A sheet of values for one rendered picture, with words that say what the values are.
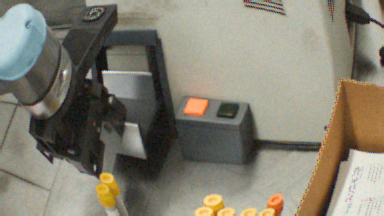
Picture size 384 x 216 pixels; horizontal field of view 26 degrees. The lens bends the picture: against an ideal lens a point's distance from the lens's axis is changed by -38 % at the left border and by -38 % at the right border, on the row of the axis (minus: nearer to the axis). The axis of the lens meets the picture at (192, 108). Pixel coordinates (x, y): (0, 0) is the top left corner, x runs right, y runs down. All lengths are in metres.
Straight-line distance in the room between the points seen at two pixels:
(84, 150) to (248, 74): 0.20
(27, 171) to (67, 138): 1.54
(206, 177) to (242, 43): 0.13
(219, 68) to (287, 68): 0.07
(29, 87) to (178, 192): 0.32
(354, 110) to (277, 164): 0.16
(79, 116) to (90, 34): 0.08
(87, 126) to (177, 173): 0.18
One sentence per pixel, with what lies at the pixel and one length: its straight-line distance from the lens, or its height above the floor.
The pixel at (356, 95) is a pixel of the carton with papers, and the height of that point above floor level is 1.00.
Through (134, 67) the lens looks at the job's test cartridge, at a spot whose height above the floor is 0.95.
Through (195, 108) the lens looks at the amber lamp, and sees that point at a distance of 1.11.
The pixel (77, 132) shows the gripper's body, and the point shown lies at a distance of 0.97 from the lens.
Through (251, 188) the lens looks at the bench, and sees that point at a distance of 1.10.
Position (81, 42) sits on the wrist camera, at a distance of 0.98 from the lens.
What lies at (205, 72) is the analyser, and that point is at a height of 0.95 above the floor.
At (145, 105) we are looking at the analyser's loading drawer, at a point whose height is 0.91.
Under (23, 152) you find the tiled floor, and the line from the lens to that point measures 2.56.
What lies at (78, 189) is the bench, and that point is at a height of 0.87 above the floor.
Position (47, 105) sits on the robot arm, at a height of 1.09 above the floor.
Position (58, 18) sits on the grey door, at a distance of 2.92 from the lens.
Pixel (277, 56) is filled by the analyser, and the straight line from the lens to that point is 1.06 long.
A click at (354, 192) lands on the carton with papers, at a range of 0.97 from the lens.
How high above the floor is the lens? 1.64
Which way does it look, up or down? 40 degrees down
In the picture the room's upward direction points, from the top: 11 degrees counter-clockwise
